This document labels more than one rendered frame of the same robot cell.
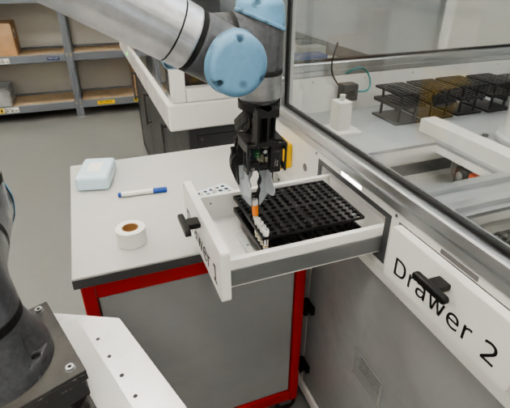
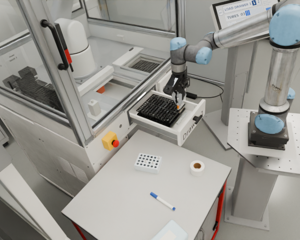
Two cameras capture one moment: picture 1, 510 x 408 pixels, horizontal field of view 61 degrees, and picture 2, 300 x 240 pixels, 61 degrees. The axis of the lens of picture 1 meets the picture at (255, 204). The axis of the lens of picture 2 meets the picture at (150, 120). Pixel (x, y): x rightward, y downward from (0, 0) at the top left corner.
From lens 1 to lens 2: 171 cm
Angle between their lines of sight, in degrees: 89
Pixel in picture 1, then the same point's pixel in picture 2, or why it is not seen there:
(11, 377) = not seen: hidden behind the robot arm
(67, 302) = not seen: outside the picture
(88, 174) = (177, 231)
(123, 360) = (235, 130)
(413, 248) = (165, 79)
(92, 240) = (210, 184)
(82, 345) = (242, 140)
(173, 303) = not seen: hidden behind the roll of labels
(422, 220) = (161, 73)
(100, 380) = (243, 129)
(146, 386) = (234, 121)
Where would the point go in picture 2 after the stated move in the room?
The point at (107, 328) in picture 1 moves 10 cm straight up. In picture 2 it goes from (232, 141) to (234, 128)
